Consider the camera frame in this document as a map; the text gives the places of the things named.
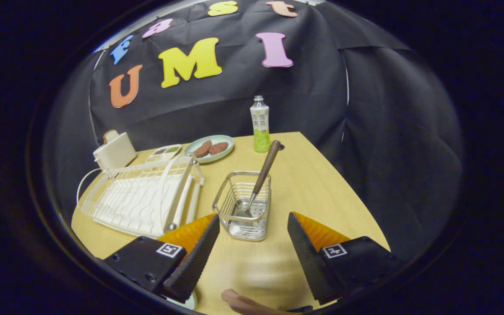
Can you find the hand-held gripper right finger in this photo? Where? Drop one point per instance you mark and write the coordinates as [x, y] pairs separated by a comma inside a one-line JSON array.
[[311, 258]]

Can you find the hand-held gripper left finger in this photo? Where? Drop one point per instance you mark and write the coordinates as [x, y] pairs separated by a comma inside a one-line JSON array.
[[197, 258]]

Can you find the white dish rack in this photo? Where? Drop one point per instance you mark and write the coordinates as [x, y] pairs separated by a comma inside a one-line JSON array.
[[138, 201]]

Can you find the pale green plate with meat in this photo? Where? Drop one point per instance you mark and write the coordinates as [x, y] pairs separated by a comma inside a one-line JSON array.
[[223, 141]]

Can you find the brown meat piece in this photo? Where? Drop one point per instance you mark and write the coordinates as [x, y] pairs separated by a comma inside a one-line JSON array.
[[202, 148], [218, 148]]

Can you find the small white sauce tray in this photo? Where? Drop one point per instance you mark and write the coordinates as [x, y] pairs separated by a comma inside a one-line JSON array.
[[164, 152]]

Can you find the cream white toaster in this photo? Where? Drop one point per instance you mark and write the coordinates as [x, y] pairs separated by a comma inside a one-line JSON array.
[[116, 152]]

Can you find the green tea bottle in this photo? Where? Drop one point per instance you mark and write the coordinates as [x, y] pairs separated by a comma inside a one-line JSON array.
[[260, 127]]

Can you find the black backdrop cloth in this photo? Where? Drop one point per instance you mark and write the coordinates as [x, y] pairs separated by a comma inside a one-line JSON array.
[[304, 109]]

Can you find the brown bread slice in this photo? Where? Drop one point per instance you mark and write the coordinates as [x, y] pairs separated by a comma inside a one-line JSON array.
[[110, 136]]

